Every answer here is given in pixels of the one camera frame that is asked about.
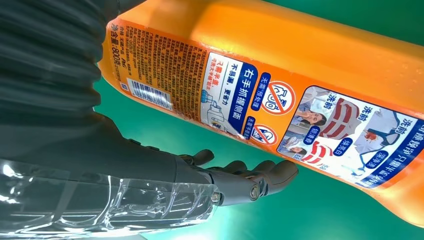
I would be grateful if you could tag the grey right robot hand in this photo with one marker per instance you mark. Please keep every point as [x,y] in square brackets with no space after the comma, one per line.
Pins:
[99,165]

